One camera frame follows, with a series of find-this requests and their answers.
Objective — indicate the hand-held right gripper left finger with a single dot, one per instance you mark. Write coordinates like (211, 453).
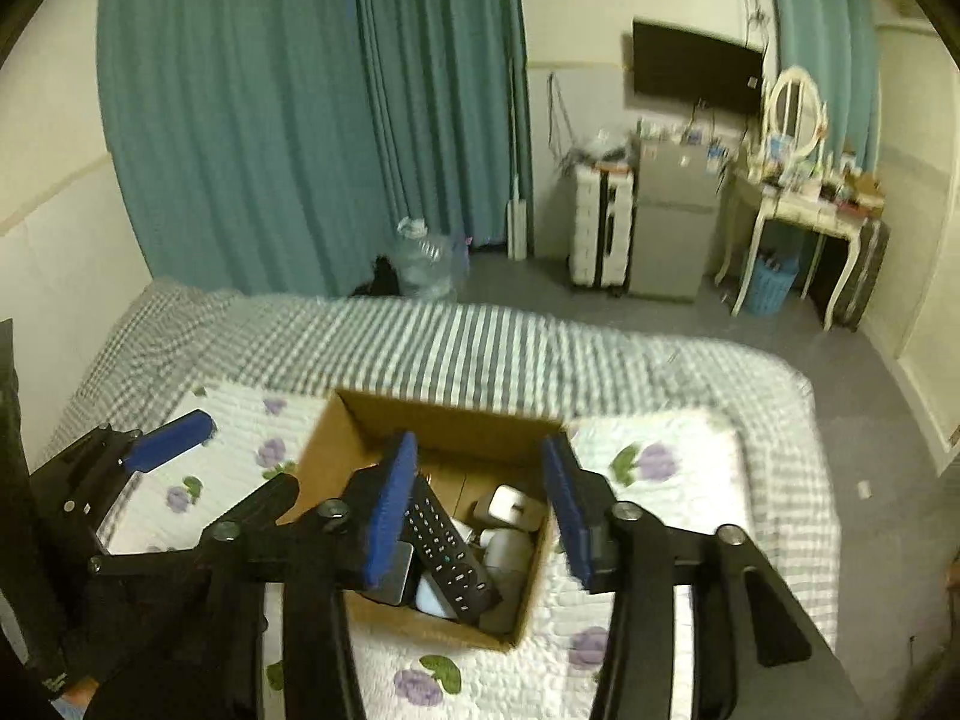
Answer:
(390, 510)

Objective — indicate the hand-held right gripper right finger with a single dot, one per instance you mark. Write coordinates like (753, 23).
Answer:
(566, 517)

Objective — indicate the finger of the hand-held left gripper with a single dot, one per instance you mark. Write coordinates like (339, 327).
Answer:
(169, 441)
(150, 559)

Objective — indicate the white cube charger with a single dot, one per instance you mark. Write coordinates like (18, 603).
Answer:
(506, 502)

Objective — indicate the black remote control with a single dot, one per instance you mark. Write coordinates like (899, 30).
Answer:
(450, 562)

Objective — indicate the light blue small case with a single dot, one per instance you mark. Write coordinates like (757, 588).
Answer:
(431, 598)

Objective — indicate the cardboard box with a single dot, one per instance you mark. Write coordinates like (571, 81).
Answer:
(450, 427)

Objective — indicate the white floral quilt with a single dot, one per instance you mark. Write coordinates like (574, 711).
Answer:
(675, 510)

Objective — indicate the black floor bag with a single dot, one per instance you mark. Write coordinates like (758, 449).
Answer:
(379, 277)

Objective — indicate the clear water jug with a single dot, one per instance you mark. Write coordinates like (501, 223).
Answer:
(424, 262)

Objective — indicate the white suitcase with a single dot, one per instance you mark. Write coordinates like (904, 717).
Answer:
(600, 232)

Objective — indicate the blue plastic basket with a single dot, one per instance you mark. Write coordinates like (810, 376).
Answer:
(769, 289)

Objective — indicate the small grey fridge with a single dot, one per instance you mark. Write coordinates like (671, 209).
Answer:
(671, 225)

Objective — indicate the teal curtain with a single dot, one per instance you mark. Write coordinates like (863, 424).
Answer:
(825, 30)
(450, 90)
(225, 127)

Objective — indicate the clear plastic bag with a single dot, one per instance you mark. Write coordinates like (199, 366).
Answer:
(607, 146)

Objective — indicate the dark suitcase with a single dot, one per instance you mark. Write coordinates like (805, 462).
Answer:
(862, 277)

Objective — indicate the white dressing table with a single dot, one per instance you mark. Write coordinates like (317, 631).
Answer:
(787, 206)

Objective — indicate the small brown carton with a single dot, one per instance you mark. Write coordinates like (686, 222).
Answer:
(866, 186)

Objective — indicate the white oval vanity mirror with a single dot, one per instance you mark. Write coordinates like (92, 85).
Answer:
(795, 112)

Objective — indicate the black wall television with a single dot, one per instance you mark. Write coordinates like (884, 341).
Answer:
(694, 67)

